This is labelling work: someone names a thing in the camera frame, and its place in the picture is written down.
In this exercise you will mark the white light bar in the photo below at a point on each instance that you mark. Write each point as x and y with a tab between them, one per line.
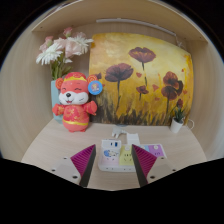
136	23

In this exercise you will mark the yellow poppy flower painting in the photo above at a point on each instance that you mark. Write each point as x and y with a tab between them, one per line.
140	93

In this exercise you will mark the pink and white flower bouquet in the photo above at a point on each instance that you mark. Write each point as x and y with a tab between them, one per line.
66	46

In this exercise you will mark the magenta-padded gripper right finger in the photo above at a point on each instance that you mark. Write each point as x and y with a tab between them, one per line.
144	160

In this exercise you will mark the light blue vase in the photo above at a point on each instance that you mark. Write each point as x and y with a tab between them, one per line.
55	96

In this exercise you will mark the light wooden shelf unit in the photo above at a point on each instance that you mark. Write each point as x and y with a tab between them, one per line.
110	13

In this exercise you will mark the red plush mouse toy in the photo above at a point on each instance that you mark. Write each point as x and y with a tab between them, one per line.
74	103

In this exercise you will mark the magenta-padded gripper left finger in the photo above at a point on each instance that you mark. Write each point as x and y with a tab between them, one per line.
84	160

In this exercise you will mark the small potted plant white pot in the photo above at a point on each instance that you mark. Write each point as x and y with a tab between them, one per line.
176	125

